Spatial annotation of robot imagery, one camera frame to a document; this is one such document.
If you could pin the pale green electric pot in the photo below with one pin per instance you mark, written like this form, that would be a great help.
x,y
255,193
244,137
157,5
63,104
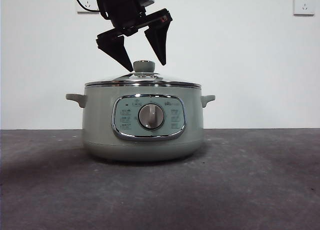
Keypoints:
x,y
100,120

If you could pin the grey round pot dial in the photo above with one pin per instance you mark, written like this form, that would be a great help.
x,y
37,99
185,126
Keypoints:
x,y
151,116

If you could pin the white wall socket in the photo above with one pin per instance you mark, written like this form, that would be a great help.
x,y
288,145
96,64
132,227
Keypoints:
x,y
86,0
303,4

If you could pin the glass lid with green knob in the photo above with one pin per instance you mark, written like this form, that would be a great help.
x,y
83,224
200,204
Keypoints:
x,y
143,66

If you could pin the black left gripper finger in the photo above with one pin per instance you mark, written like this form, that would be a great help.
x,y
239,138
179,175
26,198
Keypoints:
x,y
158,38
115,48

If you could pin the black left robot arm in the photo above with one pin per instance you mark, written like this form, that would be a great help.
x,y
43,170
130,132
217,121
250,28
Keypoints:
x,y
120,5

